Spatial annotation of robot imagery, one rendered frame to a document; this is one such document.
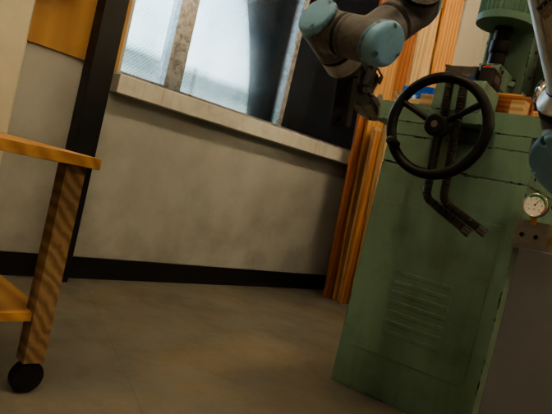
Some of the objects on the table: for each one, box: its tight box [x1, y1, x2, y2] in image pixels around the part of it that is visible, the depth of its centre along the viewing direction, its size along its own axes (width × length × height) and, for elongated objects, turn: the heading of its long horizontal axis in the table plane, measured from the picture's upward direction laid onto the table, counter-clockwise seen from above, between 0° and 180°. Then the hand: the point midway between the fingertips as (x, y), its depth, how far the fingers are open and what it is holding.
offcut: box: [508, 100, 530, 115], centre depth 162 cm, size 4×3×4 cm
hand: (372, 119), depth 147 cm, fingers closed
